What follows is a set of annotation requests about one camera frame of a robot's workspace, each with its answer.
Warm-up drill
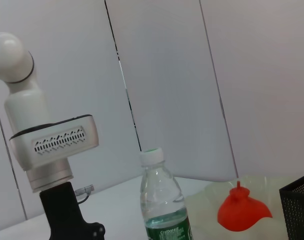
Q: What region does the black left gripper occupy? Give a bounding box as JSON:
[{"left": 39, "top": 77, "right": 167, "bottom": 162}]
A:
[{"left": 39, "top": 181, "right": 106, "bottom": 240}]

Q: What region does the clear plastic water bottle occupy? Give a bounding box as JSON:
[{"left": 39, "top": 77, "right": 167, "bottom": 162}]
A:
[{"left": 138, "top": 147, "right": 194, "bottom": 240}]

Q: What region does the orange fruit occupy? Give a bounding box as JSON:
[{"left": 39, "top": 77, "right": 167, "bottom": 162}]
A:
[{"left": 217, "top": 180, "right": 273, "bottom": 232}]

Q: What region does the translucent green fruit plate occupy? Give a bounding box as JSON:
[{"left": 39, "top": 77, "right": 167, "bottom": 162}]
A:
[{"left": 184, "top": 173, "right": 292, "bottom": 240}]

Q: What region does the black mesh pen holder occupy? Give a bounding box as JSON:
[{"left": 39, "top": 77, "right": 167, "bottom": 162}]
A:
[{"left": 279, "top": 171, "right": 304, "bottom": 240}]

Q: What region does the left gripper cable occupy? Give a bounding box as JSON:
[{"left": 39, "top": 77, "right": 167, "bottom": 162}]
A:
[{"left": 75, "top": 184, "right": 95, "bottom": 205}]

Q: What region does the left wrist camera housing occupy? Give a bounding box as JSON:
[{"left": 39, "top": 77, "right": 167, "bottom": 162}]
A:
[{"left": 9, "top": 114, "right": 100, "bottom": 172}]

